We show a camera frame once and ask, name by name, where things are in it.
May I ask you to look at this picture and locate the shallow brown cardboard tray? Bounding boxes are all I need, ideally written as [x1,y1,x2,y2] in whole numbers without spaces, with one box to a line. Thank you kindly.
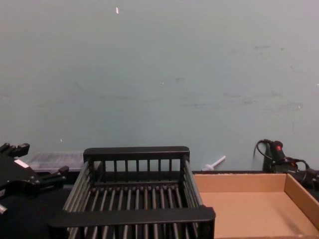
[192,172,319,239]

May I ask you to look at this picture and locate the black corded tool red switch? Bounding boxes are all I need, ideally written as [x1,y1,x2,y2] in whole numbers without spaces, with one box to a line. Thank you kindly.
[254,139,319,190]

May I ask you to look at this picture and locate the black rack with steel bars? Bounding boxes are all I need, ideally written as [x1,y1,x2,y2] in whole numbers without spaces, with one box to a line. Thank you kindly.
[47,145,216,239]

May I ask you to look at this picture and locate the small white plastic piece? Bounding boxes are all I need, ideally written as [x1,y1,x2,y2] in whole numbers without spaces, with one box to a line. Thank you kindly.
[202,155,227,172]

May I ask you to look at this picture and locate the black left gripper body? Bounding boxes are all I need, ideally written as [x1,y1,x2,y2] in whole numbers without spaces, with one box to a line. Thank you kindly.
[0,154,41,200]

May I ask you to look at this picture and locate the clear plastic case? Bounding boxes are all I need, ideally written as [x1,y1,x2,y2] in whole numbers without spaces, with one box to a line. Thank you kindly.
[25,151,85,173]

